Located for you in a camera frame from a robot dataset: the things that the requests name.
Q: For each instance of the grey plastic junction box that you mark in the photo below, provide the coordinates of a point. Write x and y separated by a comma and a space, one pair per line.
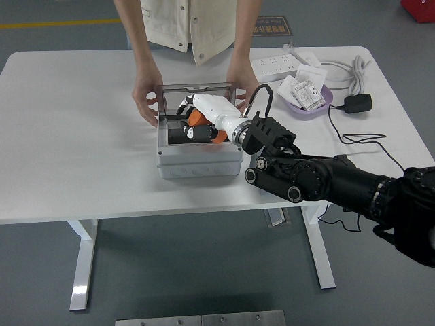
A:
198, 161

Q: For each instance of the white table leg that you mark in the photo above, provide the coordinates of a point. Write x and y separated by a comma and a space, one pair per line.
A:
321, 258
83, 265

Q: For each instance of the white power plug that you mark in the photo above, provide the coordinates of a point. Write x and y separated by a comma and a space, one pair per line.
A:
289, 47

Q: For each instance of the black power adapter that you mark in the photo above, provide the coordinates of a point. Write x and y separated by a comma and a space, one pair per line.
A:
357, 103

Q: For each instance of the purple plastic tray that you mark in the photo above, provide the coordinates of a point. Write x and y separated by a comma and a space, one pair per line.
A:
306, 113

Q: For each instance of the white power strip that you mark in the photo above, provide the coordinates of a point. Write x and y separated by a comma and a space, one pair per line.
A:
277, 68

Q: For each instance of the transparent hinged box lid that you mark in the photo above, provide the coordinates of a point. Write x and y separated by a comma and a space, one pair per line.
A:
173, 96

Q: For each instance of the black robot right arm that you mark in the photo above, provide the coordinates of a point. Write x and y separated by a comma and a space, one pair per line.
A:
323, 176

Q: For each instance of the person's right hand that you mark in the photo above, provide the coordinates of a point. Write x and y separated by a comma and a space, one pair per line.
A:
144, 90

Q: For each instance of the orange cylindrical battery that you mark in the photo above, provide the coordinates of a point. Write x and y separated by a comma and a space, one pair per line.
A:
197, 117

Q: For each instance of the grey metal plate with screws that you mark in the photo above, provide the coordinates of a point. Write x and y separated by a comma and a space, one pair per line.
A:
243, 318
158, 321

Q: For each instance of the person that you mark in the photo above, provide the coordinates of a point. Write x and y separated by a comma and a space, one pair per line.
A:
190, 23

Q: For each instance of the brown floor sign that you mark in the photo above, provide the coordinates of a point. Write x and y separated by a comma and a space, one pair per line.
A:
275, 29

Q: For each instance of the person's right forearm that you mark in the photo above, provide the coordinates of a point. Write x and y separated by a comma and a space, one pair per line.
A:
139, 37

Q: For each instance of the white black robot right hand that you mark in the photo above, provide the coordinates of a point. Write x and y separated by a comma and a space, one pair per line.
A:
217, 108

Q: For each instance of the person's left hand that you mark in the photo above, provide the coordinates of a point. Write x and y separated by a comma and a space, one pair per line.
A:
246, 83

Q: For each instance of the metal floor plate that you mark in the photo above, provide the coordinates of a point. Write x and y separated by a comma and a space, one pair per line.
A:
277, 217

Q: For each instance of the red box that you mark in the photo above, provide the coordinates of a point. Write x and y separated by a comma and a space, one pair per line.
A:
419, 10

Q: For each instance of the person's left forearm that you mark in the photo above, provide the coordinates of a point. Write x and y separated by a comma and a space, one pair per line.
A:
246, 34

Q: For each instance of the white rectangular adapter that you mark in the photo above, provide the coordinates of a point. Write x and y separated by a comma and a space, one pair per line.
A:
309, 58

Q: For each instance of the white socket panel with label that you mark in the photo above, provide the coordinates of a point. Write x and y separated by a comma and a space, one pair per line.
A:
307, 95

